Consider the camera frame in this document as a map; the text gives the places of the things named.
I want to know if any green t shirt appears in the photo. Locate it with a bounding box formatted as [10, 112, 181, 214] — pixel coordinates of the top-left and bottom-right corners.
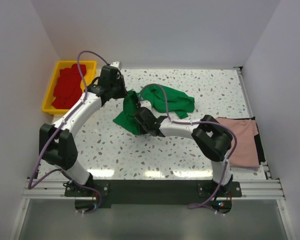
[113, 85, 195, 136]

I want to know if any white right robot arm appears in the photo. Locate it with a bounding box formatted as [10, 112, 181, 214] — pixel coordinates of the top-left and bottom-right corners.
[133, 107, 238, 197]

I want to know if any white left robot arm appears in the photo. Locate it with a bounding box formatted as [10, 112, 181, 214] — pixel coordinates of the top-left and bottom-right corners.
[39, 61, 128, 196]

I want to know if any yellow plastic bin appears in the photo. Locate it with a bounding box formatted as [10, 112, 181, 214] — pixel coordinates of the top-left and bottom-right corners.
[42, 60, 85, 115]

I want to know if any red t shirt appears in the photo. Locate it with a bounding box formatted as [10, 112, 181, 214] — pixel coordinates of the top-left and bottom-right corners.
[51, 63, 83, 109]

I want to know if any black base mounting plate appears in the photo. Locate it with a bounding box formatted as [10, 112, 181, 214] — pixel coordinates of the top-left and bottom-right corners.
[63, 180, 242, 213]

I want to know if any pink folded t shirt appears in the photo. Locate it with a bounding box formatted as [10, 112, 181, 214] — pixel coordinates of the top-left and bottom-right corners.
[216, 117, 260, 169]

